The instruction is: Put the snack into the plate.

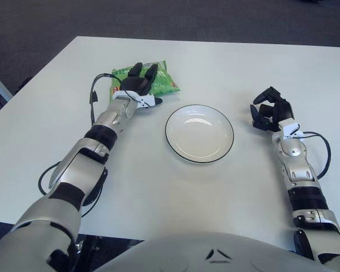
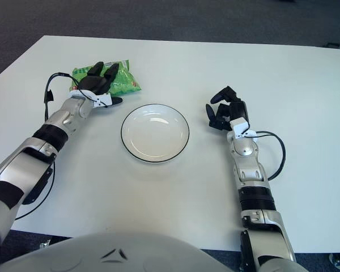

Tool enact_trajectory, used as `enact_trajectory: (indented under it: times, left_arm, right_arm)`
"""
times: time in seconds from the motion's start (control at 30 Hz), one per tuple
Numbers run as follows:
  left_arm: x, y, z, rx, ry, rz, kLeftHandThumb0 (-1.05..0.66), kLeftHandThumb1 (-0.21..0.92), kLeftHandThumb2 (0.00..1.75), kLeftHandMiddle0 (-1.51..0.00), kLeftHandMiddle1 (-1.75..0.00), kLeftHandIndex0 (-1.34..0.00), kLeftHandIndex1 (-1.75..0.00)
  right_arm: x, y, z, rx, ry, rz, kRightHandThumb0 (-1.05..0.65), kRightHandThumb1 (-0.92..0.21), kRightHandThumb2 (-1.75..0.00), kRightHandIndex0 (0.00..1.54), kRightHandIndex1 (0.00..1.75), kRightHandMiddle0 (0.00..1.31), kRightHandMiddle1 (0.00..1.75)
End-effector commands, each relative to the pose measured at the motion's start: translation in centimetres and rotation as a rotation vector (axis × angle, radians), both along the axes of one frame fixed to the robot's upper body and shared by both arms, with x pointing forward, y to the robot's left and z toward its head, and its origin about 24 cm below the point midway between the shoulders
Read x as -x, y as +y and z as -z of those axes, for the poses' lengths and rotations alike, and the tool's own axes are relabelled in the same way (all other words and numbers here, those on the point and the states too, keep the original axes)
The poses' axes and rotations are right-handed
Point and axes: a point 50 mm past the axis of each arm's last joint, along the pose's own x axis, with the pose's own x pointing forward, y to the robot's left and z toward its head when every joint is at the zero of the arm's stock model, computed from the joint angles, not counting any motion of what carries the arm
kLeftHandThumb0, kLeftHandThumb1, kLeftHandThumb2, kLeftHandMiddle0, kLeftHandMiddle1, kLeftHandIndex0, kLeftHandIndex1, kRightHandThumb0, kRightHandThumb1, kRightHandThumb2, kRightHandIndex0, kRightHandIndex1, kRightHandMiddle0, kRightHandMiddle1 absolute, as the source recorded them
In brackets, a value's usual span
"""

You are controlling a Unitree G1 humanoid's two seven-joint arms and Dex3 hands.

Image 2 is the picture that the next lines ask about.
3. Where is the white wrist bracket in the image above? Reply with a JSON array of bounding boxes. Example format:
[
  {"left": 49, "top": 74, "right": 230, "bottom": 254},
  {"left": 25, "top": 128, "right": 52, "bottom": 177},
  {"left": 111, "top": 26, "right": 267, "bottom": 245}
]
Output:
[
  {"left": 229, "top": 117, "right": 259, "bottom": 140},
  {"left": 69, "top": 88, "right": 114, "bottom": 109}
]

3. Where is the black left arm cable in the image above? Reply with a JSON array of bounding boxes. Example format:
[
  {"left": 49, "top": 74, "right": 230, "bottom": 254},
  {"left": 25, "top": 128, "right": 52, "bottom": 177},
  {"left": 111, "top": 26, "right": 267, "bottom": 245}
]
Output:
[{"left": 0, "top": 73, "right": 83, "bottom": 220}]

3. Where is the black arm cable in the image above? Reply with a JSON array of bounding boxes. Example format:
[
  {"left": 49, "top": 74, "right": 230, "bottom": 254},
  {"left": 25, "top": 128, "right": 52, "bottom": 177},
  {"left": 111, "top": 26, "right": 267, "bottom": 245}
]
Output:
[
  {"left": 0, "top": 73, "right": 83, "bottom": 220},
  {"left": 254, "top": 130, "right": 286, "bottom": 181}
]

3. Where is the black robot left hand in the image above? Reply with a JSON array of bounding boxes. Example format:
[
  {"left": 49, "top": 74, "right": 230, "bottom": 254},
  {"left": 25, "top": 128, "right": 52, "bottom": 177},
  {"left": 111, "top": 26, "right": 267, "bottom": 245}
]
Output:
[{"left": 79, "top": 61, "right": 124, "bottom": 107}]

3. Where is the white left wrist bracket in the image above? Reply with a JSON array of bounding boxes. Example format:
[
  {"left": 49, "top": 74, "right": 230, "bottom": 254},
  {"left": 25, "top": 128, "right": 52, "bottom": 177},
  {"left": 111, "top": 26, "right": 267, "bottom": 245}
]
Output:
[{"left": 69, "top": 88, "right": 114, "bottom": 109}]

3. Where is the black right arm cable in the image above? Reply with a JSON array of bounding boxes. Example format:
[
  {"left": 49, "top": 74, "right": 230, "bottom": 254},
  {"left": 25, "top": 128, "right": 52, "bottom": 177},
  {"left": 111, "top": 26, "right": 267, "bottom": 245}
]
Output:
[{"left": 254, "top": 130, "right": 286, "bottom": 181}]

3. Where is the grey robot torso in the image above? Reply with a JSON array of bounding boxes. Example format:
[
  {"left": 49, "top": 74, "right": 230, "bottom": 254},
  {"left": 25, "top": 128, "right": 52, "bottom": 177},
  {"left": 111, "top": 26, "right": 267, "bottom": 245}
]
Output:
[{"left": 0, "top": 231, "right": 241, "bottom": 272}]

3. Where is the green snack bag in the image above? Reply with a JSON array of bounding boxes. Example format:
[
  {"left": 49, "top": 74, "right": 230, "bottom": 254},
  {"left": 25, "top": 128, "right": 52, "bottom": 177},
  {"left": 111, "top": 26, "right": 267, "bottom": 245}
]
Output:
[{"left": 70, "top": 58, "right": 143, "bottom": 97}]

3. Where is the white plate with black rim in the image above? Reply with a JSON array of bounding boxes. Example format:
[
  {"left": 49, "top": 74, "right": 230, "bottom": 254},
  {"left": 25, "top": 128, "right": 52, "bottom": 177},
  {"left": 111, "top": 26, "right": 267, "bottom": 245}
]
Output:
[{"left": 121, "top": 104, "right": 191, "bottom": 164}]

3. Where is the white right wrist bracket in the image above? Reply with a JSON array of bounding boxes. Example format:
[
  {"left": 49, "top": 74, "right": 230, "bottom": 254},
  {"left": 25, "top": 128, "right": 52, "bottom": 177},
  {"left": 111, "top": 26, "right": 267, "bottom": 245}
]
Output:
[{"left": 229, "top": 117, "right": 259, "bottom": 140}]

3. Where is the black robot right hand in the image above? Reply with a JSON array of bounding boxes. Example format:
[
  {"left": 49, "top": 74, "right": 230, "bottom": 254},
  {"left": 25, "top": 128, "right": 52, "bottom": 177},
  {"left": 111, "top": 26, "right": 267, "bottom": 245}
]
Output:
[{"left": 205, "top": 86, "right": 249, "bottom": 132}]

